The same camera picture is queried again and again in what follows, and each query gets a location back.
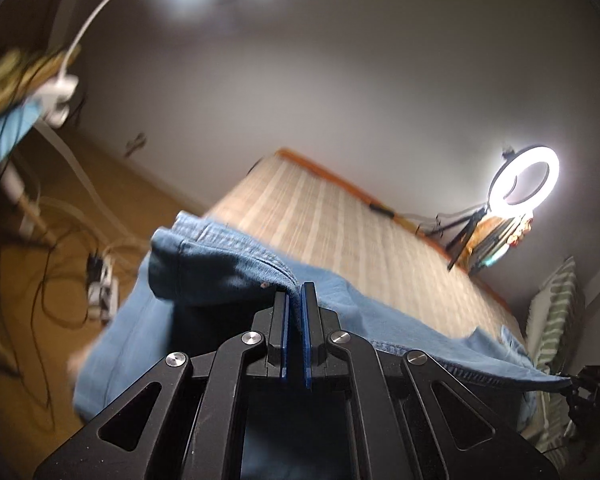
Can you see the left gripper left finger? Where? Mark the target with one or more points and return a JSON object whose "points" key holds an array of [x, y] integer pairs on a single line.
{"points": [[277, 338]]}

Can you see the blue cloth on desk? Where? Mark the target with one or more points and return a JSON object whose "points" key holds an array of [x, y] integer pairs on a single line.
{"points": [[15, 124]]}

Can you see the blue denim pants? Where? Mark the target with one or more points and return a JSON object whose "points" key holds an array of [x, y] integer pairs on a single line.
{"points": [[203, 282]]}

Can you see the beige plaid bed mat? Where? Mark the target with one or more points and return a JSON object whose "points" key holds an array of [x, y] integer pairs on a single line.
{"points": [[306, 214]]}

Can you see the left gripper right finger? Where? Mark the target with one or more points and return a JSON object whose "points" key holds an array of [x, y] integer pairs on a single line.
{"points": [[312, 335]]}

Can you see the green striped white pillow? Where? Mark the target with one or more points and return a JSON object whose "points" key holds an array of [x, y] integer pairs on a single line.
{"points": [[551, 329]]}

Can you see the orange patterned cloth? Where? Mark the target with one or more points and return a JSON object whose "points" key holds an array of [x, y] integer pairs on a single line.
{"points": [[505, 234]]}

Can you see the black tripod stand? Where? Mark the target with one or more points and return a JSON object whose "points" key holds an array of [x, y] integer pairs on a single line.
{"points": [[455, 247]]}

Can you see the white power strip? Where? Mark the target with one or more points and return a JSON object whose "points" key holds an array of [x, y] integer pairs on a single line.
{"points": [[102, 288]]}

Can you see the white ring light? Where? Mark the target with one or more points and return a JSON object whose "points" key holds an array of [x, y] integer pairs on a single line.
{"points": [[522, 184]]}

